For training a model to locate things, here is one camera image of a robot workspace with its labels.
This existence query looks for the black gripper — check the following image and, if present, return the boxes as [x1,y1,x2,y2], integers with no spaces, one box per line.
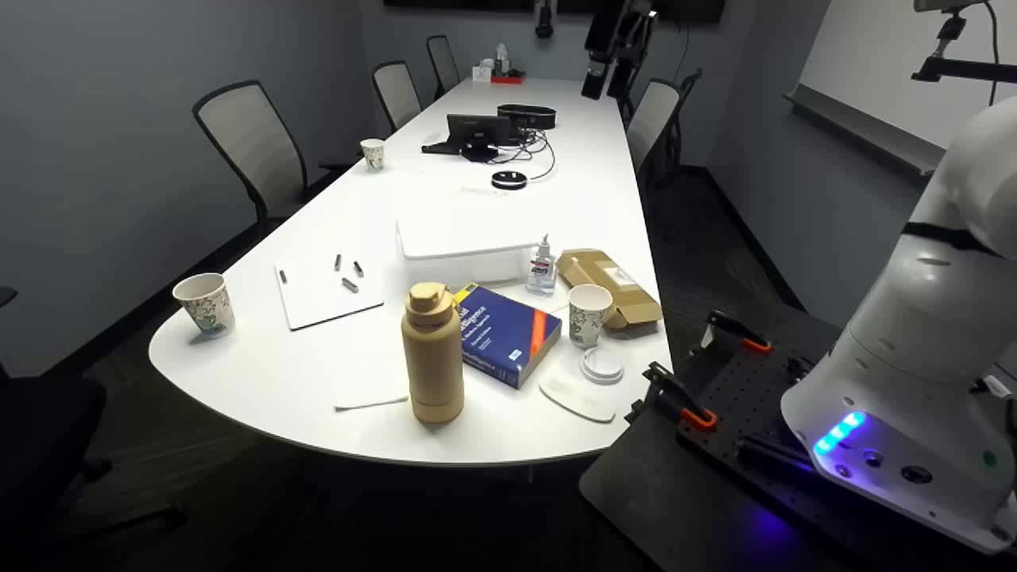
[580,0,662,105]

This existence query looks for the small orange-lid jar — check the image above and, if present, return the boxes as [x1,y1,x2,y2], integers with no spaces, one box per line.
[565,279,616,352]

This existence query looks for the small white paper cup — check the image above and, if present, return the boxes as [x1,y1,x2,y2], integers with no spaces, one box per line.
[357,136,388,174]

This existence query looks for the white plastic cup lid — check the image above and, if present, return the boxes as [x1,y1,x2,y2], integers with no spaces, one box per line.
[580,346,628,387]

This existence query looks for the patterned paper cup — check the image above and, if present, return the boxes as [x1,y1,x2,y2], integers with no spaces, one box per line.
[169,271,237,339]

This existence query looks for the dark office chair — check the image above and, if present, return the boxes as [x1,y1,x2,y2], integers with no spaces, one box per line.
[671,66,705,169]

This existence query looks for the black oval speaker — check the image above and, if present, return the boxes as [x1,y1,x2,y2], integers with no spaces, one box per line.
[496,102,559,132]

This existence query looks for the round black puck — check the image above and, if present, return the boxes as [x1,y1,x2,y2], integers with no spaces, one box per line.
[491,164,532,193]

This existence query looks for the black conference phone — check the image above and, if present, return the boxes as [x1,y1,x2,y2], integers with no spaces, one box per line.
[421,112,532,164]

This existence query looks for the clear hand sanitizer bottle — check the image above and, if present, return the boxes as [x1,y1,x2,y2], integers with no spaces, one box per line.
[526,232,559,299]

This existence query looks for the brown cardboard box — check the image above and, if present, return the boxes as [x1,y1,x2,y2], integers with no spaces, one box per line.
[555,243,665,337]

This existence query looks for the white rectangular box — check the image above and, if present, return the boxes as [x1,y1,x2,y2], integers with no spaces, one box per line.
[393,199,541,291]

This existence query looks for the blue Artificial Intelligence book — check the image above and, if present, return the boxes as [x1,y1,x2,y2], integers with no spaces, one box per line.
[456,282,565,389]

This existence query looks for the orange black clamp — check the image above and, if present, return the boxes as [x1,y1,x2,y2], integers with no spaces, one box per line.
[704,309,780,359]
[640,359,724,435]

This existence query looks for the white oval flat device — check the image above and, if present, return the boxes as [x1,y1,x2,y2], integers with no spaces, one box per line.
[538,375,620,424]

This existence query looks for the tan insulated bottle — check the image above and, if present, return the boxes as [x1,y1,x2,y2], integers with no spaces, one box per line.
[396,279,468,432]

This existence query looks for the large mesh office chair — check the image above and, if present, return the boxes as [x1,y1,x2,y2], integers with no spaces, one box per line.
[192,76,325,234]

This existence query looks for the thin white stick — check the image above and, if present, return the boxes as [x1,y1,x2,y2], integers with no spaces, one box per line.
[330,394,412,415]

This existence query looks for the black upholstered chair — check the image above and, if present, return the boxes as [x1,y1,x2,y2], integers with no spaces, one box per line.
[0,282,188,572]

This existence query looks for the white cable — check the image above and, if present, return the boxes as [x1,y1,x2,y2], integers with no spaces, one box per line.
[496,131,562,185]

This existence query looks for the black wall screen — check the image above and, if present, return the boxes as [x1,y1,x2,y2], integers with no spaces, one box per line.
[381,0,730,26]

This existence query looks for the wall whiteboard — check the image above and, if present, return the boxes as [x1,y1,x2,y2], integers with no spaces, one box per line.
[784,0,1017,176]

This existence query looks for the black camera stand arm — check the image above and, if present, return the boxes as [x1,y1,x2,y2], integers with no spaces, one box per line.
[908,0,1017,85]

